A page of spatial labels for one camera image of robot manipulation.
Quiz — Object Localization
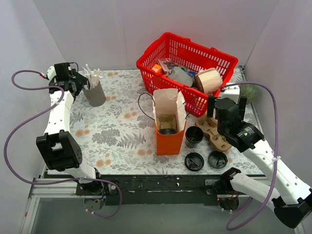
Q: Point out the grey cup with straws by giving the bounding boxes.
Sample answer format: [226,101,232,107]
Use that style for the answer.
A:
[82,64,106,107]

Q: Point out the green round melon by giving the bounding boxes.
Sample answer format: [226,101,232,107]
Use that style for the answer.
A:
[239,84,260,104]

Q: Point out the floral patterned table mat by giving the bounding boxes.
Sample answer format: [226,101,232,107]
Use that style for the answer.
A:
[47,68,265,175]

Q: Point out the black coffee lid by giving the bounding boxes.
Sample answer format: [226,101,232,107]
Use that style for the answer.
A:
[158,128,176,135]
[184,152,204,172]
[208,151,228,169]

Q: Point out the grey crumpled bag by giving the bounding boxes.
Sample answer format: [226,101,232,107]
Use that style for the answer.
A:
[167,66,193,87]

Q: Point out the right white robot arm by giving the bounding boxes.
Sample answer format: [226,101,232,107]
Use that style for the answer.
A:
[207,96,312,229]

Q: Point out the black paper coffee cup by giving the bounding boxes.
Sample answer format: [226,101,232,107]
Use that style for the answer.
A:
[185,126,204,148]

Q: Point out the brown cardboard cup carrier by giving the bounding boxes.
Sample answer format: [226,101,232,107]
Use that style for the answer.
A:
[195,115,232,152]

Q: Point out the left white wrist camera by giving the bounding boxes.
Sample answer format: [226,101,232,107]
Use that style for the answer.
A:
[41,66,57,80]

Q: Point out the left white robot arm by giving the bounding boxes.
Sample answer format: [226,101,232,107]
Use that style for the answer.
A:
[36,62,104,195]

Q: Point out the red plastic shopping basket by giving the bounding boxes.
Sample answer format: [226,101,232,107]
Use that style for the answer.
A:
[136,32,238,117]

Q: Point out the orange paper gift bag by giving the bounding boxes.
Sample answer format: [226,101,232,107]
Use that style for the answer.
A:
[147,88,188,156]

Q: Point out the beige tape roll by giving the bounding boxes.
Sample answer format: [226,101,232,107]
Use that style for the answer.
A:
[195,68,223,94]

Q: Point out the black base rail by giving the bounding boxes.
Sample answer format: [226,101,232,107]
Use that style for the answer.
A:
[75,174,244,207]

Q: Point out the orange snack packet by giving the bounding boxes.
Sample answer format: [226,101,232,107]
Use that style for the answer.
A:
[152,64,163,74]

